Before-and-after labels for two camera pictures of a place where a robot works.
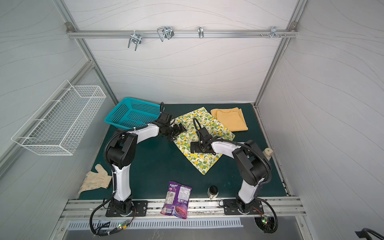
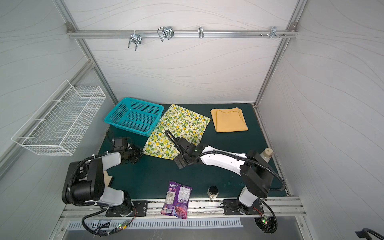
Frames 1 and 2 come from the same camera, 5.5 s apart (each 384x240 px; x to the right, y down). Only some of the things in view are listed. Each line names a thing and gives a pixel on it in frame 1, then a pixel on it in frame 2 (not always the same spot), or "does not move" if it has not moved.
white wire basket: x=61 y=123 does not move
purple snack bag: x=176 y=200 does not move
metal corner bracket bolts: x=274 y=32 does not move
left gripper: x=177 y=131 -> x=139 y=152
